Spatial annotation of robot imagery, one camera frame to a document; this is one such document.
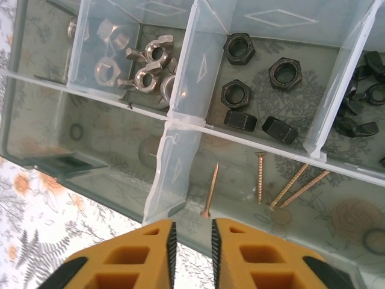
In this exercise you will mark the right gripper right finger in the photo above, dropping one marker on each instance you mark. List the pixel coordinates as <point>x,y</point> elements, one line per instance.
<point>264,259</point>

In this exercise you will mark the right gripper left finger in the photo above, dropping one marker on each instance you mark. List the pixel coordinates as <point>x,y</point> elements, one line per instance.
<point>126,259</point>

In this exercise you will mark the brass wood screw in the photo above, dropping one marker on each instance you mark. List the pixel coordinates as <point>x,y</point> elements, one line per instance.
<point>288,186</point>
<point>212,189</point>
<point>305,188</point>
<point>260,177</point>

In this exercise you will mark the transparent grey organizer box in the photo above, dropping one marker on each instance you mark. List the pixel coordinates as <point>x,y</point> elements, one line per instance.
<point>120,168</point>

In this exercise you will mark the black hex nut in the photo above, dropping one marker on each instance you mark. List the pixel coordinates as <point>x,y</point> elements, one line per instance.
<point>284,85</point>
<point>236,106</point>
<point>278,129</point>
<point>239,58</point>
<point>240,121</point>

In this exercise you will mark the silver wing nut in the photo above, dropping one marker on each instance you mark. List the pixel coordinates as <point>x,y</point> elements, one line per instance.
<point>135,81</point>
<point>167,90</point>
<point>164,40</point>

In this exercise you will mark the silver hex nut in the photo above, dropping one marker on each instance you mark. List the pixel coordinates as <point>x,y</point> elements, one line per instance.
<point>72,30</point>
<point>115,33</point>
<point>100,71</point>

